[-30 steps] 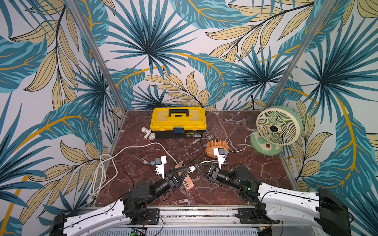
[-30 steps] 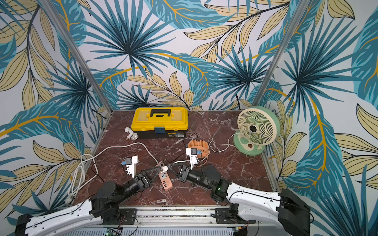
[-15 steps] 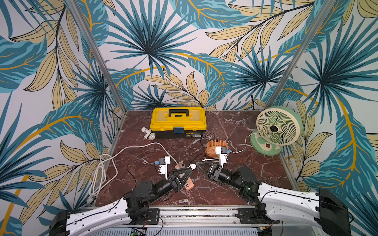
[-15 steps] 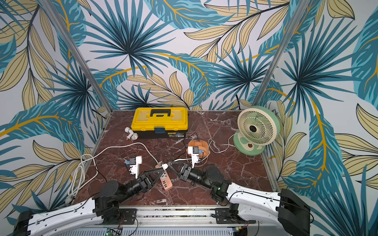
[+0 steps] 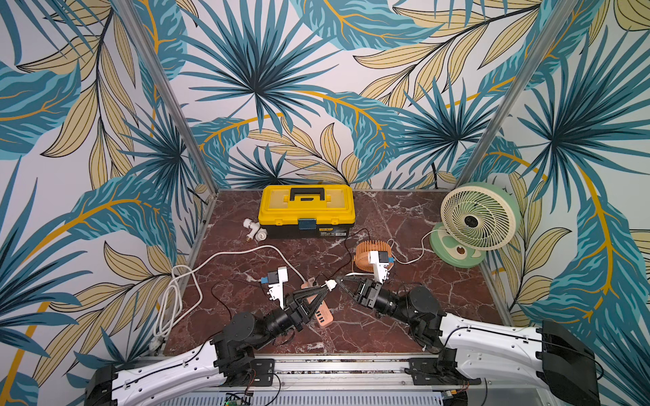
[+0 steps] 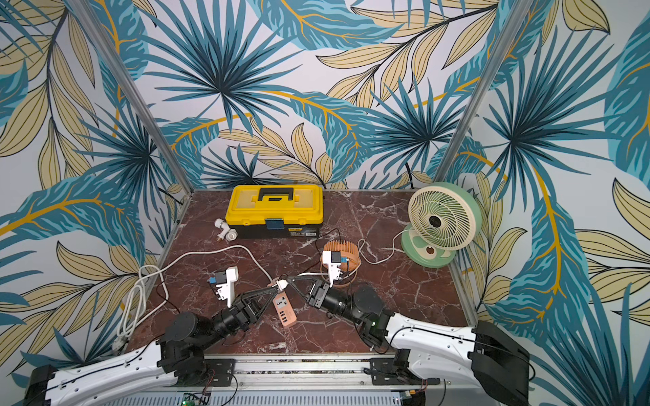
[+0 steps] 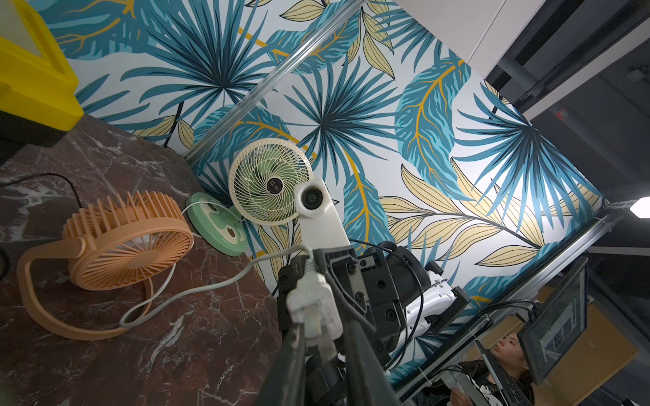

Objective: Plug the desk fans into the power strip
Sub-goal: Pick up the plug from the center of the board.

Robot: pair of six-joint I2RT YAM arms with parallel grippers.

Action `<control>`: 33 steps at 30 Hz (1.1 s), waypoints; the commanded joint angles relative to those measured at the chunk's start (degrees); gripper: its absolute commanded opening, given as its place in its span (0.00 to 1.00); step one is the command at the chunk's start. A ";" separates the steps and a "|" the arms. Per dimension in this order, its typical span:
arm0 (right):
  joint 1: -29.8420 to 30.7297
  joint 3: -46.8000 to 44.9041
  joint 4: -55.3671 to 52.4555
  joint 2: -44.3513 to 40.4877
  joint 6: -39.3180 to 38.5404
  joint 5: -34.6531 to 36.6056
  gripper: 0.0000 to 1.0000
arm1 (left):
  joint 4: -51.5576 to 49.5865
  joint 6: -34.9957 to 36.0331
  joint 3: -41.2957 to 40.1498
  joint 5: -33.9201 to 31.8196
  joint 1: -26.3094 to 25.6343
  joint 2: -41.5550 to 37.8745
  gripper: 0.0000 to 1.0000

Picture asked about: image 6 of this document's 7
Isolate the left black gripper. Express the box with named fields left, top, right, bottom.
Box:
left=198, top=285, right=280, bottom=350

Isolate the pink plug adapter cube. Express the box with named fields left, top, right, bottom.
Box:
left=268, top=278, right=289, bottom=293

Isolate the pink power strip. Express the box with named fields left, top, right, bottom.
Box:
left=273, top=292, right=297, bottom=328

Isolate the white fan cable with plug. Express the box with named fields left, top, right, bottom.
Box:
left=288, top=228, right=407, bottom=285

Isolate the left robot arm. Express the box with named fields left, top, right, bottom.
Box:
left=21, top=284, right=280, bottom=405

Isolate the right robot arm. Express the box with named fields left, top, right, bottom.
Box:
left=284, top=275, right=532, bottom=405

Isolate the small orange desk fan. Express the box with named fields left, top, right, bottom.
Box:
left=321, top=240, right=362, bottom=288

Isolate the green cream desk fan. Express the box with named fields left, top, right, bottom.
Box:
left=401, top=182, right=482, bottom=268

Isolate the white pipe fitting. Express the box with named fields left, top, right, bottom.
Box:
left=214, top=218, right=238, bottom=242

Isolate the yellow black toolbox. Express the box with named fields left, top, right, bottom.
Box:
left=225, top=184, right=324, bottom=240

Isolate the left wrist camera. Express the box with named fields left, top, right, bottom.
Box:
left=208, top=267, right=239, bottom=308

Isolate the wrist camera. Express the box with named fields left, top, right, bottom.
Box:
left=322, top=250, right=348, bottom=288
left=208, top=267, right=239, bottom=308

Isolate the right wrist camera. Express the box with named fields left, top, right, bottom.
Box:
left=322, top=250, right=348, bottom=288

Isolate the black thin cable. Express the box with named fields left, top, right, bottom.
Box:
left=151, top=227, right=342, bottom=316

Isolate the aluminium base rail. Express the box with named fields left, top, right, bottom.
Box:
left=75, top=354, right=514, bottom=406

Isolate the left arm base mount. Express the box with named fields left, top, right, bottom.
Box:
left=157, top=356, right=235, bottom=387

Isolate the white power strip cable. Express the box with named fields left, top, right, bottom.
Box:
left=113, top=244, right=278, bottom=351

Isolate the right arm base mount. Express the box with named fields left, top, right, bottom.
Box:
left=363, top=349, right=441, bottom=387

